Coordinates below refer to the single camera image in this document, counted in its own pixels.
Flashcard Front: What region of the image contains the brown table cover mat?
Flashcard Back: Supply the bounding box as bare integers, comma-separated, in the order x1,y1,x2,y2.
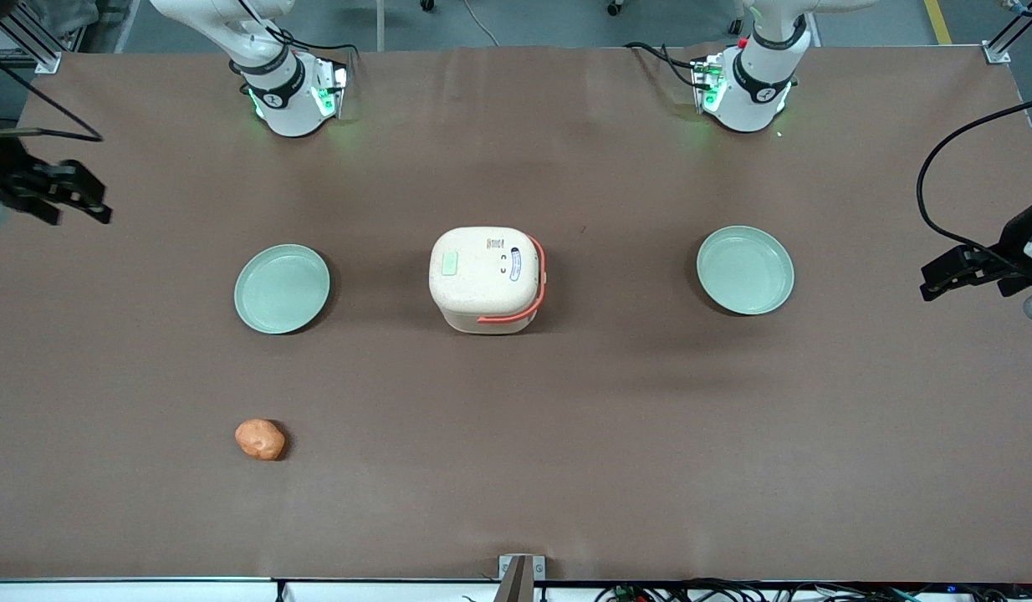
0,45,1032,584

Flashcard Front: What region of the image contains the aluminium frame post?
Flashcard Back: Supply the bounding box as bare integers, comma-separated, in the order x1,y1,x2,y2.
0,7,64,75
981,0,1032,66

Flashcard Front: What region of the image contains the pale green round plate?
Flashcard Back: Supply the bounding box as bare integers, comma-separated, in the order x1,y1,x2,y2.
233,243,332,336
696,225,796,317

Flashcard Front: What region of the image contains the white table edge rail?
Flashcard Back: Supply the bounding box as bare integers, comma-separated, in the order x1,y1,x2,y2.
0,576,1032,602

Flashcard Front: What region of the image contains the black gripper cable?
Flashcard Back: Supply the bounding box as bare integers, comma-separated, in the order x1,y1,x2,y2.
0,46,105,144
916,95,1032,256

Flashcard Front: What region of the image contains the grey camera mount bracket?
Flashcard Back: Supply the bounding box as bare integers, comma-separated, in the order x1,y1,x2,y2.
497,554,548,602

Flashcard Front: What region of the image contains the tangled black cable bundle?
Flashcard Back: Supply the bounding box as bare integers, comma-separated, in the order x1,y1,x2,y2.
594,577,1032,602

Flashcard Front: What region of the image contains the black left arm base cable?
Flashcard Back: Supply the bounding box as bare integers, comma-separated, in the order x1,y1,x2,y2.
623,40,702,91

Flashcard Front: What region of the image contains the orange lumpy toy potato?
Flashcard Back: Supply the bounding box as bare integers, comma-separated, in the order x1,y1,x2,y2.
234,418,288,462

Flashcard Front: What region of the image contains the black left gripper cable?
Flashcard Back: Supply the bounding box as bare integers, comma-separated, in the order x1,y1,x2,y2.
916,95,1032,256

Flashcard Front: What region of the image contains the cream rice cooker orange handle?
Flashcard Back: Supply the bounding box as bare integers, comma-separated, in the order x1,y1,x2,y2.
428,226,548,336

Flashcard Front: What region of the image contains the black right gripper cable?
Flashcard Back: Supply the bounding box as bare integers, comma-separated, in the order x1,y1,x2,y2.
0,46,105,144

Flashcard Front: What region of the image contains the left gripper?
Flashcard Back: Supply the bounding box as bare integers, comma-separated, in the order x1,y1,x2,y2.
920,191,1032,303

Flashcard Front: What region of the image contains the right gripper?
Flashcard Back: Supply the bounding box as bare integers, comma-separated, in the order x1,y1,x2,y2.
0,113,114,227

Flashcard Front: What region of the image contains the black right arm base cable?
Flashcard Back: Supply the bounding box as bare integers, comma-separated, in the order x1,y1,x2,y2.
238,0,360,64

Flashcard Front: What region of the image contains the black arm base cable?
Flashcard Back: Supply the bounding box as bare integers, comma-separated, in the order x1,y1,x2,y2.
238,0,360,64
623,40,702,91

